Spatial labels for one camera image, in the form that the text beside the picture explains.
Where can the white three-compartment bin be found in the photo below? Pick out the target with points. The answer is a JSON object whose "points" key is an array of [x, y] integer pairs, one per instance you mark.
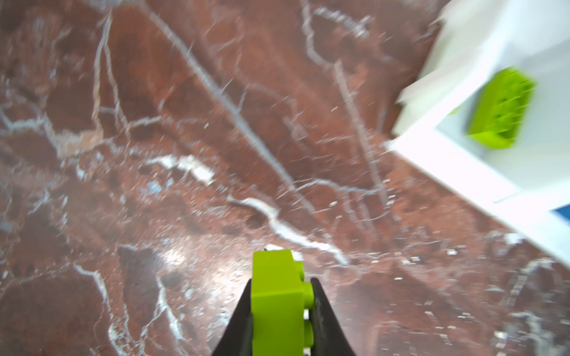
{"points": [[520, 186]]}

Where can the blue lego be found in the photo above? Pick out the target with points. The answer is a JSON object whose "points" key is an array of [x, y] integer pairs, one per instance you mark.
{"points": [[563, 212]]}

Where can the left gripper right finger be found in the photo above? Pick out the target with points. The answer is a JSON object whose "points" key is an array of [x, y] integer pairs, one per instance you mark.
{"points": [[329, 338]]}

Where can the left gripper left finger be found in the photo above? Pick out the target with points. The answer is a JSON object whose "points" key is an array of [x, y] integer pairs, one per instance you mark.
{"points": [[238, 335]]}

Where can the green lego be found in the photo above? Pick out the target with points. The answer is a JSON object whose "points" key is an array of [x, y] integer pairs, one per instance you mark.
{"points": [[280, 297], [501, 108]]}

